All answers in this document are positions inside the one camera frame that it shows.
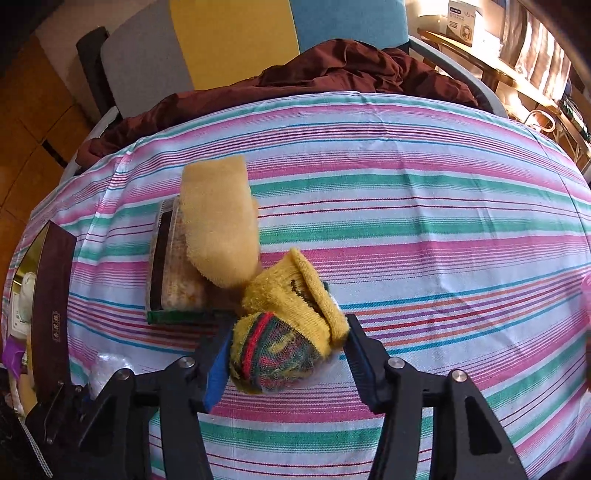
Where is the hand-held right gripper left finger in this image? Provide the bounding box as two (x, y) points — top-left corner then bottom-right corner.
(78, 319), (237, 480)

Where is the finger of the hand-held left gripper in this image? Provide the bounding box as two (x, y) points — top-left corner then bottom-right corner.
(41, 379), (67, 446)

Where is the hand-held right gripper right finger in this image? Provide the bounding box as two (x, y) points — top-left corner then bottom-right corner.
(343, 314), (528, 480)

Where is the yellow striped sock bundle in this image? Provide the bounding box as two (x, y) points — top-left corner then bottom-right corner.
(229, 247), (350, 395)

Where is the dark brown box lid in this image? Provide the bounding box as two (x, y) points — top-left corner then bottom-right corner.
(28, 220), (78, 403)

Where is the tan terry cloth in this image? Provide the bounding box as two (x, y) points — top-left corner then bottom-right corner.
(179, 156), (262, 291)

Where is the purple packet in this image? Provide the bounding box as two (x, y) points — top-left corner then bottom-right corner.
(4, 337), (27, 380)

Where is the clear plastic bag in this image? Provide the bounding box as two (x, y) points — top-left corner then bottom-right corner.
(87, 352), (137, 400)

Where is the striped bedsheet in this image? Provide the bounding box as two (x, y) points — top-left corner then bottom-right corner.
(0, 90), (591, 480)

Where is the dark red cloth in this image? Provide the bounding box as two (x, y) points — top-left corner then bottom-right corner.
(76, 39), (490, 169)

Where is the metal cup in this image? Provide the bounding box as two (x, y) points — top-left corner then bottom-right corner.
(526, 110), (557, 136)

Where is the grey yellow blue chair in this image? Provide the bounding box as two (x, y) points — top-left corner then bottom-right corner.
(60, 0), (509, 185)

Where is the wooden shelf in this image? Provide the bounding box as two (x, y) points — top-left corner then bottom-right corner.
(418, 28), (591, 158)

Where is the beige curtain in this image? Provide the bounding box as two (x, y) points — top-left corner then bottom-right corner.
(501, 0), (573, 99)

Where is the white carton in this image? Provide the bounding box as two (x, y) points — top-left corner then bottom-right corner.
(445, 0), (486, 47)

